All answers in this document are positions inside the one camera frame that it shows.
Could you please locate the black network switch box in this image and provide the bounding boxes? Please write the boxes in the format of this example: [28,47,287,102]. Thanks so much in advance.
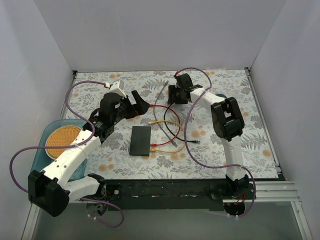
[129,126,151,157]

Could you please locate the red ethernet cable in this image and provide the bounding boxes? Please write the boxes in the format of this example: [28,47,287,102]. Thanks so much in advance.
[149,104,182,147]

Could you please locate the yellow ethernet cable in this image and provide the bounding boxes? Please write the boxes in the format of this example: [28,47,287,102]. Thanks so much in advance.
[148,120,186,153]

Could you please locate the black ethernet cable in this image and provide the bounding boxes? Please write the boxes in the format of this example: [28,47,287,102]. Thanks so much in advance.
[163,102,201,144]

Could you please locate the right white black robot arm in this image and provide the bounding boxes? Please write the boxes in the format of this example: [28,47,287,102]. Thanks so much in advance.
[168,73,249,199]

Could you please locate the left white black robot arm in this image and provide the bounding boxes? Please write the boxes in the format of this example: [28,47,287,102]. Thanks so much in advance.
[27,90,150,217]

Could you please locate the blue plastic cup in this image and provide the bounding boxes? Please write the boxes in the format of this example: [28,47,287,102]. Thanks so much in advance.
[216,93,227,99]

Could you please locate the floral patterned table mat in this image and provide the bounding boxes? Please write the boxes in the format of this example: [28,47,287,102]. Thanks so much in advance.
[65,69,278,179]

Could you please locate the orange woven round plate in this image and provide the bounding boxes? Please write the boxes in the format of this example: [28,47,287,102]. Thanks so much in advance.
[45,125,81,160]

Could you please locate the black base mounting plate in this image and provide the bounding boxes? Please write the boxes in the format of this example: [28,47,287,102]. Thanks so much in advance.
[77,174,254,218]

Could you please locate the teal plastic tray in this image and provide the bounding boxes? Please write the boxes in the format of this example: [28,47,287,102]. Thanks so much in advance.
[31,119,85,172]

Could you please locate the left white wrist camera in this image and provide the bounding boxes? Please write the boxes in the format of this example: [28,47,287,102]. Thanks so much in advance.
[109,80,126,97]

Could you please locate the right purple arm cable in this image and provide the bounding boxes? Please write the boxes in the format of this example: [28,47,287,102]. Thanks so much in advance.
[174,66,257,217]

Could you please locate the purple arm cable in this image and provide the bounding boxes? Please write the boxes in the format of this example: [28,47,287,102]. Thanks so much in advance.
[174,66,257,217]
[9,80,125,228]

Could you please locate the grey ethernet cable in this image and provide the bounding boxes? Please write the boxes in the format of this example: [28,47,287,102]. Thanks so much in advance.
[152,79,178,148]

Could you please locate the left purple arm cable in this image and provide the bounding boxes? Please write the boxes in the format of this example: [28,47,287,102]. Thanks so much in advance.
[9,80,125,228]

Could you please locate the aluminium frame rail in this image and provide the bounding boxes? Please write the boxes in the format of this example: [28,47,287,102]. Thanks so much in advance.
[24,181,301,208]

